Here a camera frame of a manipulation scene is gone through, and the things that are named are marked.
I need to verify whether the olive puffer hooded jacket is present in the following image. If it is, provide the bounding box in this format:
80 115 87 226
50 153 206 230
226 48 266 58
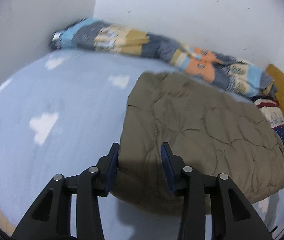
112 72 284 215

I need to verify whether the navy starry patterned pillow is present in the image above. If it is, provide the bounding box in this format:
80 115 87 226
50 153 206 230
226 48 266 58
253 98 284 145

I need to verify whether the light blue cloud bedsheet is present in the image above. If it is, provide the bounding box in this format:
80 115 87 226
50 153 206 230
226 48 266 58
0 49 284 240

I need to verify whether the patchwork blue orange quilt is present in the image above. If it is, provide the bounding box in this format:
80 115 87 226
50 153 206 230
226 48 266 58
50 18 277 98

